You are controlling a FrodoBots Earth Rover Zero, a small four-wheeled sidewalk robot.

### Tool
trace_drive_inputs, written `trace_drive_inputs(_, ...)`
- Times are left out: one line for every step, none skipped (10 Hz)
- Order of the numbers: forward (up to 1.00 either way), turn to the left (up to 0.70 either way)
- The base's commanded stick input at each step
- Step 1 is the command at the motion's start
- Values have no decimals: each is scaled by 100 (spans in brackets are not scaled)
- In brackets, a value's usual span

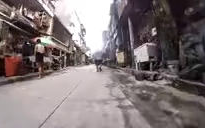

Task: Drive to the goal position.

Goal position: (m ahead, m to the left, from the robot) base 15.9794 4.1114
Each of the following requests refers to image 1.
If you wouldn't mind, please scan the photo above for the person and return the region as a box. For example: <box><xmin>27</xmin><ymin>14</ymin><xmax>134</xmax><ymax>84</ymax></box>
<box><xmin>33</xmin><ymin>38</ymin><xmax>46</xmax><ymax>79</ymax></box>
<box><xmin>93</xmin><ymin>49</ymin><xmax>105</xmax><ymax>73</ymax></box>

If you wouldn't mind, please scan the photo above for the grey concrete road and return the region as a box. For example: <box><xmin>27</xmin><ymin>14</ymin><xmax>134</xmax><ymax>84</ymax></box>
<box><xmin>0</xmin><ymin>64</ymin><xmax>205</xmax><ymax>128</ymax></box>

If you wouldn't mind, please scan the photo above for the white box on stand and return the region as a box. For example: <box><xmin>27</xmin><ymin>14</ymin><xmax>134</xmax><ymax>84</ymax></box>
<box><xmin>133</xmin><ymin>42</ymin><xmax>160</xmax><ymax>72</ymax></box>

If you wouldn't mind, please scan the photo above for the green umbrella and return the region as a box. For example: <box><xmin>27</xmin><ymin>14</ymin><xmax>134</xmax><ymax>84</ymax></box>
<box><xmin>32</xmin><ymin>36</ymin><xmax>56</xmax><ymax>48</ymax></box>

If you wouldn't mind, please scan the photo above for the raised concrete kerb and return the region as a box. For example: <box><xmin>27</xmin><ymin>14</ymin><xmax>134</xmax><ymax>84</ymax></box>
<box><xmin>106</xmin><ymin>64</ymin><xmax>205</xmax><ymax>100</ymax></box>

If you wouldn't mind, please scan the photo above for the row of dark buildings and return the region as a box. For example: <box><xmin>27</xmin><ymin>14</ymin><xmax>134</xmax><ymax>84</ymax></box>
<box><xmin>101</xmin><ymin>0</ymin><xmax>205</xmax><ymax>86</ymax></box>

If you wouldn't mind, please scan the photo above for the row of shophouse buildings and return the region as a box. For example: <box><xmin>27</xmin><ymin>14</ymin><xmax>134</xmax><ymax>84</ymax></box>
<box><xmin>0</xmin><ymin>0</ymin><xmax>93</xmax><ymax>78</ymax></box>

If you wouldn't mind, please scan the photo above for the red barrel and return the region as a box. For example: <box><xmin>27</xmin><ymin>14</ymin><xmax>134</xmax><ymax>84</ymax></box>
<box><xmin>4</xmin><ymin>55</ymin><xmax>23</xmax><ymax>78</ymax></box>

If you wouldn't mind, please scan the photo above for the raised pavement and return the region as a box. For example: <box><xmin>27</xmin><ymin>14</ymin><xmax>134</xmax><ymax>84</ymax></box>
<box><xmin>0</xmin><ymin>66</ymin><xmax>73</xmax><ymax>89</ymax></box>

